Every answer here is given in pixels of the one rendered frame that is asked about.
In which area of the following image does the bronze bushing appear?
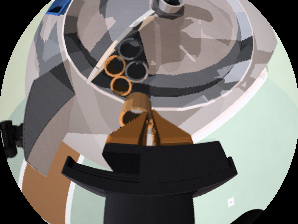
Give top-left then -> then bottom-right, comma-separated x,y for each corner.
104,54 -> 130,77
119,92 -> 152,129
111,72 -> 134,96

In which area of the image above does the grey metal ring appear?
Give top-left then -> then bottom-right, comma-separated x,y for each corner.
118,38 -> 144,60
125,59 -> 149,83
159,0 -> 185,14

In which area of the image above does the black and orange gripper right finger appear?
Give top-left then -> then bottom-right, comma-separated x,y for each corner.
152,109 -> 194,146

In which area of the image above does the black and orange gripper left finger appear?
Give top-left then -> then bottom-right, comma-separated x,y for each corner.
105,112 -> 148,146

